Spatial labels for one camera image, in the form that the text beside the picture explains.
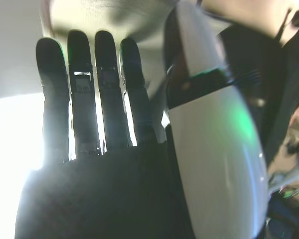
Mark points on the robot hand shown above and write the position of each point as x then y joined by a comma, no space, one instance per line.
102,194

